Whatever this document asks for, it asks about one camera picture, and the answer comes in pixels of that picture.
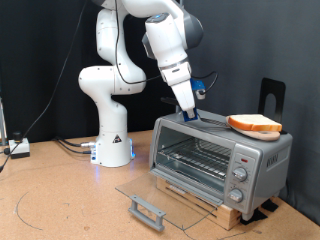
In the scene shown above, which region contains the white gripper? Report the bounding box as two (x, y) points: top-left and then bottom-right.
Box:
(158, 61), (198, 120)

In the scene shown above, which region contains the white bread slice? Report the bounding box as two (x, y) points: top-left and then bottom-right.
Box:
(227, 114), (283, 132)

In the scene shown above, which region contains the glass oven door with handle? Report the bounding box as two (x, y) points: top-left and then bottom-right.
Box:
(114, 167), (224, 233)

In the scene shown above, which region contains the silver oven temperature knob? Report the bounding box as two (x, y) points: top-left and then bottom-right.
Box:
(232, 166), (248, 183)

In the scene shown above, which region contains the silver toaster oven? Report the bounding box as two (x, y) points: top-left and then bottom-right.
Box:
(148, 110), (294, 222)

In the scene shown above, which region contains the silver oven timer knob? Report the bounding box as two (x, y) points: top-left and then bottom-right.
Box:
(227, 188), (244, 204)

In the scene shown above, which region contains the round wooden board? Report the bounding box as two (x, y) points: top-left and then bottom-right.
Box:
(233, 125), (282, 142)

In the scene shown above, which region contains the black metal bookend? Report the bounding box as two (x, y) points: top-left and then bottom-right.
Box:
(258, 77), (288, 135)

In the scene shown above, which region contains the grey curtain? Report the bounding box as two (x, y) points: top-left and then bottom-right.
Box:
(181, 0), (320, 226)

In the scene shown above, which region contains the slatted wooden base block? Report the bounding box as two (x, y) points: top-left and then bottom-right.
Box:
(155, 176), (243, 232)

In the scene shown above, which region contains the black tape strip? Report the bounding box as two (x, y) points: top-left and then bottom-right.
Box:
(261, 199), (279, 213)
(239, 208), (269, 226)

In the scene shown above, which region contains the black curtain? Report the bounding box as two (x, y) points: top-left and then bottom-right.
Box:
(0, 0), (183, 144)

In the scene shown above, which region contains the white power box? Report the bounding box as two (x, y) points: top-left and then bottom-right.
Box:
(8, 131), (31, 160)

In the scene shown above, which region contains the metal stand leg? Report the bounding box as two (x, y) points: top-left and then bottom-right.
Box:
(0, 98), (7, 146)

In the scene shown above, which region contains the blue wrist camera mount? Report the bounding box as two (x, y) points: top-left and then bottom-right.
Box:
(189, 78), (208, 101)

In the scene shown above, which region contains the wire oven rack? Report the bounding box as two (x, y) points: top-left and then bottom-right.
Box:
(157, 138), (232, 183)

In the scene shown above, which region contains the black cable with silver connector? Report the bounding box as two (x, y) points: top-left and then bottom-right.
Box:
(53, 136), (98, 149)

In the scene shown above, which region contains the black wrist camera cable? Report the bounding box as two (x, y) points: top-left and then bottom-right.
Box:
(113, 0), (219, 96)

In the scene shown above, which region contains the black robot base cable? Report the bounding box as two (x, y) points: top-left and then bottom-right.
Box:
(57, 140), (94, 155)

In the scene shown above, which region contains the long black hanging cable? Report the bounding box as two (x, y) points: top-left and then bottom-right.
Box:
(0, 0), (89, 173)

